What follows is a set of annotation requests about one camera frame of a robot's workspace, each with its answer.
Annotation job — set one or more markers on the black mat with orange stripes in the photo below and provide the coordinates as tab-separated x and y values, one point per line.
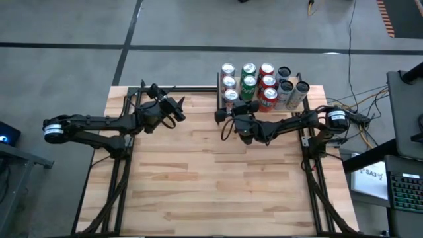
406	16

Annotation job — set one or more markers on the black device with blue light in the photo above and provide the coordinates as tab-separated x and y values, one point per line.
8	134

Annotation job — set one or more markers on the grey metal table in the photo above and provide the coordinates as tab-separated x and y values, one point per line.
20	158

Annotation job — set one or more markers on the red Fanta strawberry can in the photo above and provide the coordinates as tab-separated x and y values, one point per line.
269	99
266	68
268	81

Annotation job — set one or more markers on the wooden shelf with black frame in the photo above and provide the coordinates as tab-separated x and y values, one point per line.
297	110

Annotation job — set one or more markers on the grey computer desk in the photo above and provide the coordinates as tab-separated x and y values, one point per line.
406	115

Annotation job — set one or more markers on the black computer keyboard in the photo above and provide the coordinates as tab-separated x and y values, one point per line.
406	191

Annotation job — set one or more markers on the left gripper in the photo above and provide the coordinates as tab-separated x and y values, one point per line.
167	105

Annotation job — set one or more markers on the green Sprite can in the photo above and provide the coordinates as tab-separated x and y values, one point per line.
249	87
248	68

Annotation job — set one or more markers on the white Celsius can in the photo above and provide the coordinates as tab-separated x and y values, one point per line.
299	94
284	94
283	72

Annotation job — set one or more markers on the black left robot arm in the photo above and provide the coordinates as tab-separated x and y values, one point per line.
99	124

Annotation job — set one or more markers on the white corner bracket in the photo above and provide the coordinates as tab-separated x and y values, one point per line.
305	141

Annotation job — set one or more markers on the silver Diet Coke can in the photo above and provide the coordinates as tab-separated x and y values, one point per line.
230	96
229	81
228	68

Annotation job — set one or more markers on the black metal table frame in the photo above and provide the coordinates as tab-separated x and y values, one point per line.
181	89

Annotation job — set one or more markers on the white SA3 label sheet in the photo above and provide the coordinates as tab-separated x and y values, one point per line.
368	180

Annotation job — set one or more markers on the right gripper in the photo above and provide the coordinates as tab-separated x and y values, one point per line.
243	122

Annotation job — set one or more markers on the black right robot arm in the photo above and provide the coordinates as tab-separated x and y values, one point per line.
297	125

